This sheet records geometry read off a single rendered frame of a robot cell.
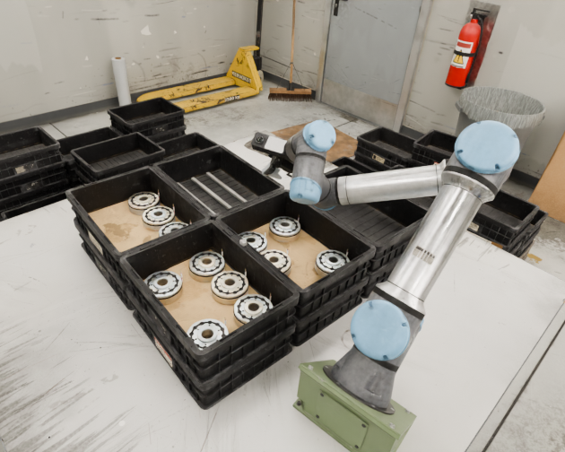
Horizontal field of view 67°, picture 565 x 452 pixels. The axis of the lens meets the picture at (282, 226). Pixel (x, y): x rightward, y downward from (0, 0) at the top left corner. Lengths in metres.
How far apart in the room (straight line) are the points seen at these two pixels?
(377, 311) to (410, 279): 0.09
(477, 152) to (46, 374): 1.15
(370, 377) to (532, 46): 3.11
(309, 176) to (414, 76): 3.24
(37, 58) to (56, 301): 3.09
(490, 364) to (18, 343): 1.31
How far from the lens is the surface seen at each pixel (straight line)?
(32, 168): 2.65
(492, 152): 0.93
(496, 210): 2.51
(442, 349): 1.37
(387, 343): 0.88
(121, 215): 1.54
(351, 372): 1.04
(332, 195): 1.11
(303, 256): 1.34
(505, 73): 3.86
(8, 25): 4.22
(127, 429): 1.16
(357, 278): 1.29
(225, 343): 0.98
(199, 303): 1.19
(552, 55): 3.75
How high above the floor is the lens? 1.70
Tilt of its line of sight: 37 degrees down
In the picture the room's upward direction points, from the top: 4 degrees clockwise
